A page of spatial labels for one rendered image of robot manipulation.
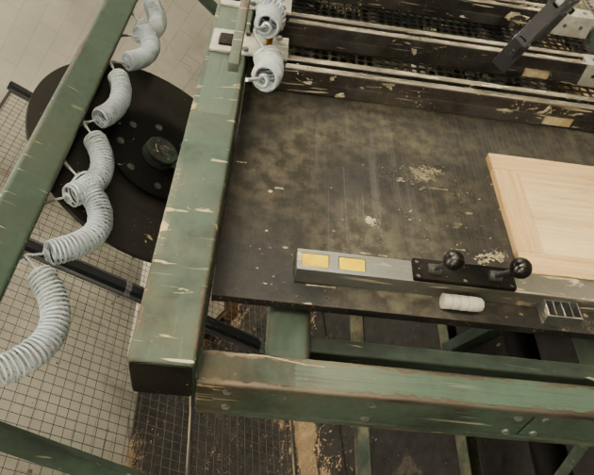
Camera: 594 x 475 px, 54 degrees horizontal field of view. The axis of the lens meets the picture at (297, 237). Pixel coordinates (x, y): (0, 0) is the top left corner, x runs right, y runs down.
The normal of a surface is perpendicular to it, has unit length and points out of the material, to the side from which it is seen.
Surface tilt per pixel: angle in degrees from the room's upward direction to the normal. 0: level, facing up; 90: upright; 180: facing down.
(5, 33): 90
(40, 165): 90
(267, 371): 59
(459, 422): 90
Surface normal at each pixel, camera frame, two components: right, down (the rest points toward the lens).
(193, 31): 0.07, 0.65
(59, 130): 0.62, -0.51
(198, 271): 0.14, -0.66
